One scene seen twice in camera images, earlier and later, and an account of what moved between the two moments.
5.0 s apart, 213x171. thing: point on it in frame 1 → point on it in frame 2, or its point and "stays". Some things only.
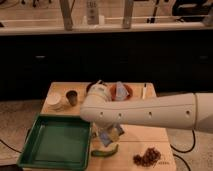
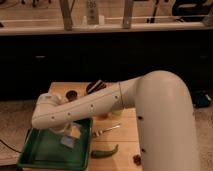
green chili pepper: [101, 153] stays
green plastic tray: [57, 142] stays
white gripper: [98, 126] → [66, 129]
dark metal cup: [72, 96] stays
